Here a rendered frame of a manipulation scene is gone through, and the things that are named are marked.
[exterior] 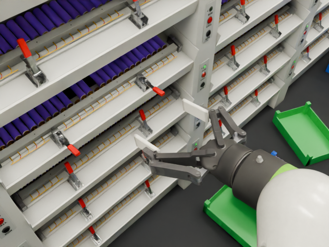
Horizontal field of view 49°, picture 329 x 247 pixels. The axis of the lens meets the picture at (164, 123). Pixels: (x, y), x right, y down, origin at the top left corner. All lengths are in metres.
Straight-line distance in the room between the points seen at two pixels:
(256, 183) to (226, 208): 1.06
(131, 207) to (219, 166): 0.87
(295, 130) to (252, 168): 1.39
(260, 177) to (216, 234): 1.02
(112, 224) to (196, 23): 0.81
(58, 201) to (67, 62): 0.43
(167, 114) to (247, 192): 0.64
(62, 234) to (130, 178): 0.28
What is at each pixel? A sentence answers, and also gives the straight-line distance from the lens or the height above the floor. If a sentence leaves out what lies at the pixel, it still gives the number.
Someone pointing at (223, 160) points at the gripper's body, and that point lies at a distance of 0.62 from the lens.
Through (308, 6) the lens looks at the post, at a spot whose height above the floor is 0.62.
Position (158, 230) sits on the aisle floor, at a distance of 1.58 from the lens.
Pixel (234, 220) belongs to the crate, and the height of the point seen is 0.00.
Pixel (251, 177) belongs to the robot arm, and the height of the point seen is 0.96.
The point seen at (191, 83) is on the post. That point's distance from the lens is 1.14.
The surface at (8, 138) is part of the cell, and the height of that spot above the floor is 0.80.
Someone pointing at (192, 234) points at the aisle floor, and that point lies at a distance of 1.58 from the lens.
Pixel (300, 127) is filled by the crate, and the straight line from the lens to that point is 1.99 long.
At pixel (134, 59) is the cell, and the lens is 1.01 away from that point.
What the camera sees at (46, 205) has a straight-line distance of 1.05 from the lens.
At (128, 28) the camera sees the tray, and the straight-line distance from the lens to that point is 0.85.
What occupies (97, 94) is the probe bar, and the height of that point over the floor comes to 0.79.
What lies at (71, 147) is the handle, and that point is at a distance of 0.85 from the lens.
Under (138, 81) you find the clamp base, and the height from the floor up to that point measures 0.78.
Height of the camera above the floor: 1.45
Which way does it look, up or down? 50 degrees down
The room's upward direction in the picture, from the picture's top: straight up
